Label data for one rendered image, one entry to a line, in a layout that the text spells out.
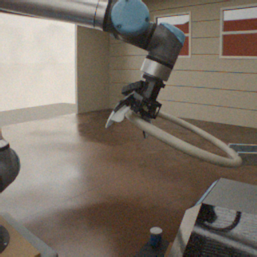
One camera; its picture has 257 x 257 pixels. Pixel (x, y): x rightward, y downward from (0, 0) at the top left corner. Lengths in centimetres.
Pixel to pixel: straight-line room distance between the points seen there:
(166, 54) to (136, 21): 18
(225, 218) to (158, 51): 78
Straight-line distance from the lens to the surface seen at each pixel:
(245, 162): 99
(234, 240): 116
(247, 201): 129
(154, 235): 215
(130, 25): 60
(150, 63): 75
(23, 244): 89
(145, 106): 75
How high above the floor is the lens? 141
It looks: 13 degrees down
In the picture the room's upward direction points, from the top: straight up
